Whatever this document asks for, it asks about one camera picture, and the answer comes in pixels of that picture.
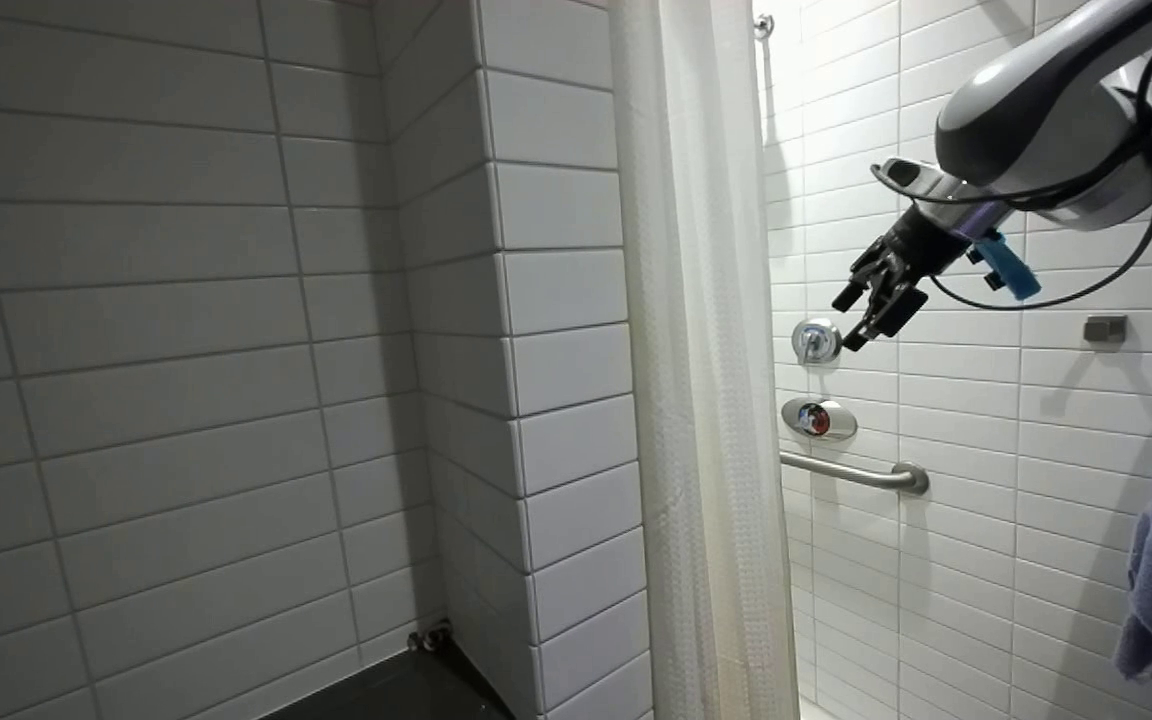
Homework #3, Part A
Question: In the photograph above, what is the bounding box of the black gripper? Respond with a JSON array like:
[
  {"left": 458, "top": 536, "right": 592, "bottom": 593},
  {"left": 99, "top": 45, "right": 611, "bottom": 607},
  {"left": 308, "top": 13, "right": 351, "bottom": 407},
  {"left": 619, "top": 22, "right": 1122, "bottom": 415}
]
[{"left": 828, "top": 204, "right": 975, "bottom": 359}]

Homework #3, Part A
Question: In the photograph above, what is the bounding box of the white shower curtain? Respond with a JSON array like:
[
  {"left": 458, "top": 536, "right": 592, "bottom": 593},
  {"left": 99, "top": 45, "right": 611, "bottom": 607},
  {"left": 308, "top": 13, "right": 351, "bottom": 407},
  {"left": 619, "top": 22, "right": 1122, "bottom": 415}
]
[{"left": 607, "top": 0, "right": 805, "bottom": 720}]

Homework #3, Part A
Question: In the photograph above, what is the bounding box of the round chrome shower knob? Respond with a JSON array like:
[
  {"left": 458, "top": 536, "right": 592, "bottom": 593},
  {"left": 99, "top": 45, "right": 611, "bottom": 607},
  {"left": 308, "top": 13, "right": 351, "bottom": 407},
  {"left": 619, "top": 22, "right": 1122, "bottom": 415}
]
[{"left": 789, "top": 318, "right": 849, "bottom": 374}]

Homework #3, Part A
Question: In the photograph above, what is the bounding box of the chrome grab bar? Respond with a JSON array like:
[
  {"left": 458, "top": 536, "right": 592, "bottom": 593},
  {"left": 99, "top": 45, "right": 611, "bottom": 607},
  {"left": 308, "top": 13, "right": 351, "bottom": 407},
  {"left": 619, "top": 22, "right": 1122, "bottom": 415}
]
[{"left": 775, "top": 448, "right": 936, "bottom": 500}]

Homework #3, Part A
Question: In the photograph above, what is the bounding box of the oval chrome shower valve handle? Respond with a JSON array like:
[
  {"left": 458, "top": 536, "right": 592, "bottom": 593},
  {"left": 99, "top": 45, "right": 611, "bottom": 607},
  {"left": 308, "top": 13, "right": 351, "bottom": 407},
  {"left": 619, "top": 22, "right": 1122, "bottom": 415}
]
[{"left": 775, "top": 398, "right": 863, "bottom": 448}]

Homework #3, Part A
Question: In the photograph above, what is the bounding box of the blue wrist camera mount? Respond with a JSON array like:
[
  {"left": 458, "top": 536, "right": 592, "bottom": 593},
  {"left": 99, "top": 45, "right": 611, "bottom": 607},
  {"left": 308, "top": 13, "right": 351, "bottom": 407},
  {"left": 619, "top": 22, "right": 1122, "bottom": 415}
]
[{"left": 966, "top": 229, "right": 1050, "bottom": 306}]

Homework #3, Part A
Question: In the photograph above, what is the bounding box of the dark wall hook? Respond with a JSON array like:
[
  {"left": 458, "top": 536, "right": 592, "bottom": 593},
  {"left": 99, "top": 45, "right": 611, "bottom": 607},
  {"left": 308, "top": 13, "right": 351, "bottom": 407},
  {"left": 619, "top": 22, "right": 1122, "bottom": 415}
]
[{"left": 1082, "top": 313, "right": 1131, "bottom": 348}]

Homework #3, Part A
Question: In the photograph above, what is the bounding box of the chrome vertical shower rail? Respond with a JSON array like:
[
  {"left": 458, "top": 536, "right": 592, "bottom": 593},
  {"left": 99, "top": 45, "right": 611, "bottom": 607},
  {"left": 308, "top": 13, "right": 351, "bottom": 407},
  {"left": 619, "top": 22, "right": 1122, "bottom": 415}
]
[{"left": 753, "top": 13, "right": 786, "bottom": 144}]

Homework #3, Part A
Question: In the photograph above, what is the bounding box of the small metal floor bracket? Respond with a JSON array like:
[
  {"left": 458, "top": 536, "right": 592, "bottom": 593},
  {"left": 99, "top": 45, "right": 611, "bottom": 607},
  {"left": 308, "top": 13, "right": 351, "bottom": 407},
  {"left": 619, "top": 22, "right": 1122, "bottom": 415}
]
[{"left": 406, "top": 624, "right": 462, "bottom": 660}]

